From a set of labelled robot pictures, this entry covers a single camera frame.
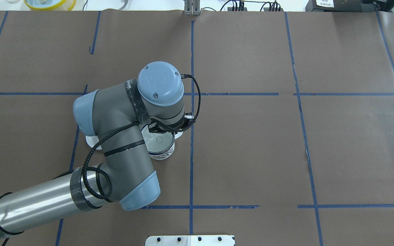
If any white enamel cup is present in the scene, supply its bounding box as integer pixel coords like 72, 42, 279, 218
149, 132, 183, 160

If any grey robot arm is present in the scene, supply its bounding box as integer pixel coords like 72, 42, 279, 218
0, 61, 198, 241

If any yellow rimmed bowl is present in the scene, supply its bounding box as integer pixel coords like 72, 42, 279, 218
23, 0, 77, 11

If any black camera cable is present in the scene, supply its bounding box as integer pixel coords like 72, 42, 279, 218
81, 73, 201, 203

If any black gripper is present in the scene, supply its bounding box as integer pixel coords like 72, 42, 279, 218
148, 119, 191, 134

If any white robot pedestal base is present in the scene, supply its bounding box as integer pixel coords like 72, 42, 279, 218
145, 235, 236, 246

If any white cup lid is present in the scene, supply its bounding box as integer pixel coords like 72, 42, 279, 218
85, 136, 100, 148

